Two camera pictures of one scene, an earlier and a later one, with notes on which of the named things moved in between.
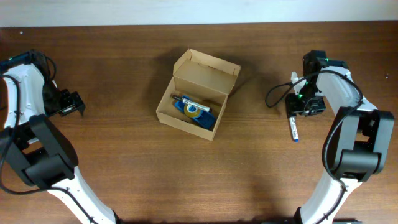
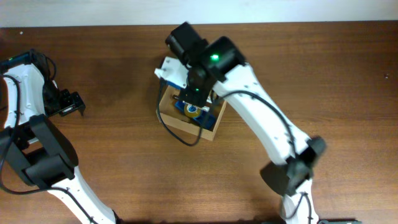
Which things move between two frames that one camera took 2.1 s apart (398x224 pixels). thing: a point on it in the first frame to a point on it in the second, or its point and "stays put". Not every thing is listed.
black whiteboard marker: x=191 y=103 stays put
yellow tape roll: x=191 y=111 stays put
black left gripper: x=73 y=101 stays put
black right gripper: x=293 y=107 to x=199 y=99
